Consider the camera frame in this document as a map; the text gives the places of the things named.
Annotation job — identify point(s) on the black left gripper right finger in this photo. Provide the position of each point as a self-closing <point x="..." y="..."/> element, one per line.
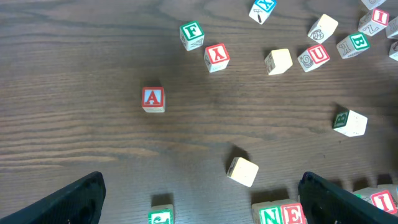
<point x="324" y="202"/>

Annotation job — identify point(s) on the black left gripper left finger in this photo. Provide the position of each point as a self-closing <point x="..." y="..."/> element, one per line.
<point x="79" y="202"/>

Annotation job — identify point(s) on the red E wooden block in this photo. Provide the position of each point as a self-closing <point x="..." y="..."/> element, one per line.
<point x="292" y="212"/>

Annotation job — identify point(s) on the green N wooden block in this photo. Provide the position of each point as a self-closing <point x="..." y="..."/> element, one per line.
<point x="267" y="212"/>

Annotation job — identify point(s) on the red i block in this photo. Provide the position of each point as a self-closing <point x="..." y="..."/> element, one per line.
<point x="381" y="199"/>
<point x="373" y="22"/>

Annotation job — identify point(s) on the green J wooden block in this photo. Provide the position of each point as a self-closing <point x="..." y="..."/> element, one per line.
<point x="161" y="214"/>

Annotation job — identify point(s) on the yellow O side block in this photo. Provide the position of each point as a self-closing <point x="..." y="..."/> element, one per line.
<point x="350" y="123"/>

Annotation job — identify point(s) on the yellow block lower left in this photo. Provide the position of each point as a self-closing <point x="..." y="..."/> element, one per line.
<point x="242" y="171"/>

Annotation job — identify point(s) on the red A wooden block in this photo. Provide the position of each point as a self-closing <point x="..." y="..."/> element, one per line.
<point x="153" y="99"/>

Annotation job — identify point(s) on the red U block upper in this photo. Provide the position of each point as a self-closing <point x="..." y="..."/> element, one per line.
<point x="313" y="57"/>

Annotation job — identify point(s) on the yellow O top block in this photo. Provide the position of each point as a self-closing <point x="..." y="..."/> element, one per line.
<point x="278" y="61"/>

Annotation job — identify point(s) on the green B wooden block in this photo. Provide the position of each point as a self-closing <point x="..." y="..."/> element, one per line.
<point x="353" y="45"/>

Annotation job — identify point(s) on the blue T wooden block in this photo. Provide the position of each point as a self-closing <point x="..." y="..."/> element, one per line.
<point x="393" y="52"/>

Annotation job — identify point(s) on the yellow block centre top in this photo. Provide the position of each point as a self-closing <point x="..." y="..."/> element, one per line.
<point x="322" y="29"/>

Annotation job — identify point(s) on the red Y wooden block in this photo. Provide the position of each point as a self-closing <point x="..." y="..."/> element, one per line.
<point x="216" y="57"/>

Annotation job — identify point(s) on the blue L wooden block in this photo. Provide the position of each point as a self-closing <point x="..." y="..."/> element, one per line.
<point x="392" y="29"/>

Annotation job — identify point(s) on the green F wooden block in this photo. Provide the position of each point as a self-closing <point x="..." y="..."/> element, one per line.
<point x="191" y="35"/>

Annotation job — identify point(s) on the blue X wooden block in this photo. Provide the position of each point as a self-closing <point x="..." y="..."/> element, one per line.
<point x="261" y="10"/>

